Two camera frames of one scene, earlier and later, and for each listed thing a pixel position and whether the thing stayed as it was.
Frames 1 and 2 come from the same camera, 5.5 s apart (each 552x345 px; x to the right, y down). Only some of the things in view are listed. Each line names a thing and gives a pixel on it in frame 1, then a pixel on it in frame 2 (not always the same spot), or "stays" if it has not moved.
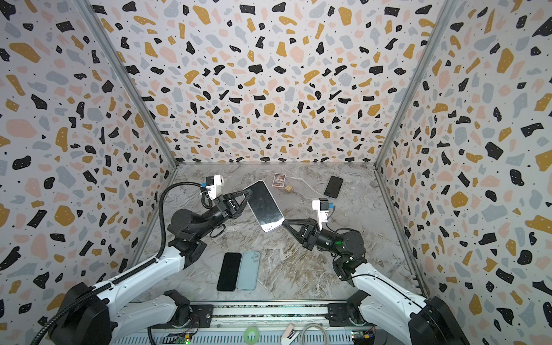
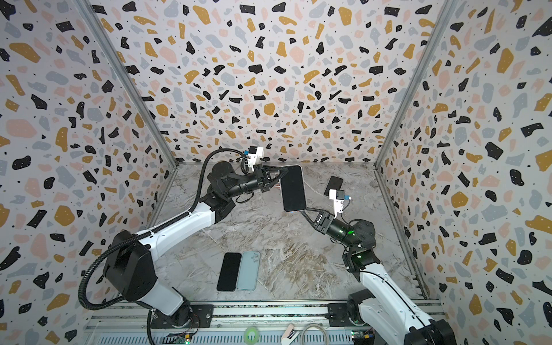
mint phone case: (248, 275) stays
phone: (333, 187) stays
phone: (229, 273) stays
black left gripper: (227, 208) to (264, 173)
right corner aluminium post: (448, 10) stays
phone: (264, 207) to (293, 190)
